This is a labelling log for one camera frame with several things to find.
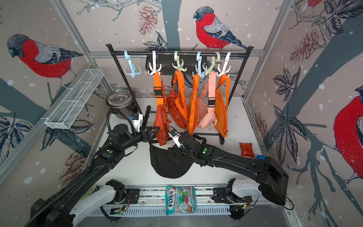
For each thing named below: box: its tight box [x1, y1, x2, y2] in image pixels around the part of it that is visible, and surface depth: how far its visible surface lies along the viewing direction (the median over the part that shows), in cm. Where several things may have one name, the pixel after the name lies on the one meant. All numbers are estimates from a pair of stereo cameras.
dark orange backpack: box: [165, 69, 191, 131], surface depth 84 cm
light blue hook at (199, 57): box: [195, 51, 208, 79], surface depth 67 cm
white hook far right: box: [216, 51, 232, 77], surface depth 69 cm
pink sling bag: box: [197, 70, 217, 130], surface depth 83 cm
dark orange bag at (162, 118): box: [153, 71, 172, 147], surface depth 74 cm
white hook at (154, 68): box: [146, 50, 162, 76], surface depth 69 cm
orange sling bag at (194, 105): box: [188, 73, 200, 136], surface depth 79 cm
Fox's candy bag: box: [165, 185, 197, 216], surface depth 72 cm
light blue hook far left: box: [123, 50, 142, 78], surface depth 68 cm
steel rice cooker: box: [105, 87, 138, 120], surface depth 100 cm
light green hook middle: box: [171, 50, 188, 72], surface depth 70 cm
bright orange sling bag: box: [214, 74, 231, 138], surface depth 87 cm
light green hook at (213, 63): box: [204, 51, 221, 76], surface depth 66 cm
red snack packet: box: [239, 142, 256, 159], surface depth 91 cm
